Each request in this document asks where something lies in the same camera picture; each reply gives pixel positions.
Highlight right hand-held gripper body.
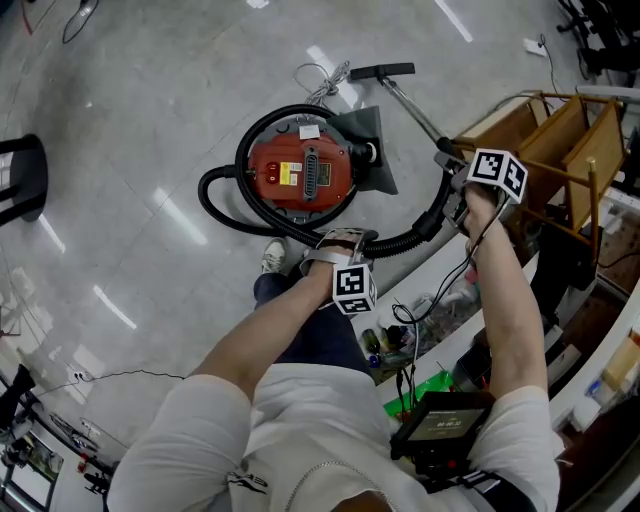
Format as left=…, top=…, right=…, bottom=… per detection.
left=448, top=147, right=530, bottom=222

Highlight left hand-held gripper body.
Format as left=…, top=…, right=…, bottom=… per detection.
left=298, top=227, right=381, bottom=317

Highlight black corrugated vacuum hose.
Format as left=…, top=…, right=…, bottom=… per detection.
left=196, top=102, right=460, bottom=261

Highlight metal wand with black nozzle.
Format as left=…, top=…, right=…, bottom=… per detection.
left=348, top=61, right=455, bottom=152

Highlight person's left forearm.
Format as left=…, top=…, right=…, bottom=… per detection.
left=191, top=259, right=352, bottom=402

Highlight person's right forearm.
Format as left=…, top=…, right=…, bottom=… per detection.
left=463, top=219, right=550, bottom=402

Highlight red vacuum cleaner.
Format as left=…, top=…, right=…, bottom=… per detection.
left=243, top=112, right=379, bottom=225

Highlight person's right hand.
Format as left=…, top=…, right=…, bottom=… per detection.
left=462, top=183, right=502, bottom=237

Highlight person's left hand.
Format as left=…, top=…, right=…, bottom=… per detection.
left=317, top=234, right=360, bottom=265

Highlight dark blue trousers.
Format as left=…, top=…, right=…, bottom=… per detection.
left=252, top=271, right=375, bottom=377

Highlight white metal shelf rack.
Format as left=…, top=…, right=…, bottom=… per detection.
left=349, top=189, right=640, bottom=512

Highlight wooden chair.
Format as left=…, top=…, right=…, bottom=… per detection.
left=451, top=88, right=630, bottom=262

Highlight white sneaker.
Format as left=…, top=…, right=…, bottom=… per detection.
left=259, top=236, right=289, bottom=276

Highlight grey cloth dust bag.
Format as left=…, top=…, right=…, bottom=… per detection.
left=326, top=104, right=400, bottom=197

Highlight green packet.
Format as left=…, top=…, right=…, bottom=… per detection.
left=382, top=369, right=455, bottom=420

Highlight white t-shirt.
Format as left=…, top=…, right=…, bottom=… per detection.
left=105, top=361, right=562, bottom=512

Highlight black office chair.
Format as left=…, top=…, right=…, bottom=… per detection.
left=556, top=0, right=640, bottom=77

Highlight round wooden table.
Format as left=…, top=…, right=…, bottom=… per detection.
left=0, top=133, right=49, bottom=227

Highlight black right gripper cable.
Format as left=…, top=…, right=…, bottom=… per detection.
left=391, top=197, right=507, bottom=417

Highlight grey cable with tie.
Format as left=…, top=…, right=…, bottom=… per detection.
left=291, top=60, right=352, bottom=109

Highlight black floor cable with adapter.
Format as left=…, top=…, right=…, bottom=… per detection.
left=61, top=0, right=101, bottom=45

